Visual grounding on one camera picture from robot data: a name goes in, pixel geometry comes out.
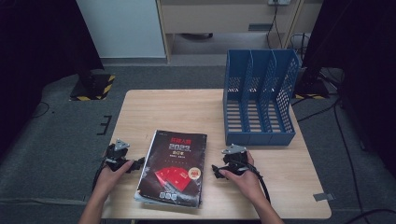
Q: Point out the black magazine with red packets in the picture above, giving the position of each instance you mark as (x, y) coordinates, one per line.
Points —
(177, 161)

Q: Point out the person's right hand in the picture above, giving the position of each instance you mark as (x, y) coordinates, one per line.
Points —
(249, 183)

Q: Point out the grey tape strip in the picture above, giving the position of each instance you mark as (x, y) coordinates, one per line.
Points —
(323, 197)

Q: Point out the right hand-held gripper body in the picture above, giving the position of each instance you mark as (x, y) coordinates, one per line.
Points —
(235, 158)

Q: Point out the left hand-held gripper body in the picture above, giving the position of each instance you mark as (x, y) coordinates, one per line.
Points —
(116, 157)

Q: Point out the white cabinet panel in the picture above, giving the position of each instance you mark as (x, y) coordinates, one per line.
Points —
(121, 28)

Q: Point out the blue plastic file rack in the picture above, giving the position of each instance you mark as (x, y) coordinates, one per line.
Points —
(258, 138)

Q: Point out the dark curtain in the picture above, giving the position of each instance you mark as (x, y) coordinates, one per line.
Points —
(37, 46)
(367, 62)

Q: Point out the white wall socket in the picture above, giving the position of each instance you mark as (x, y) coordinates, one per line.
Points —
(279, 2)

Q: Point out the person's left hand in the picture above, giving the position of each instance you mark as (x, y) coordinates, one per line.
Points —
(109, 180)

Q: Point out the black stand base yellow stripes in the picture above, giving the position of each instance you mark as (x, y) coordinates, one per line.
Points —
(93, 88)
(311, 88)

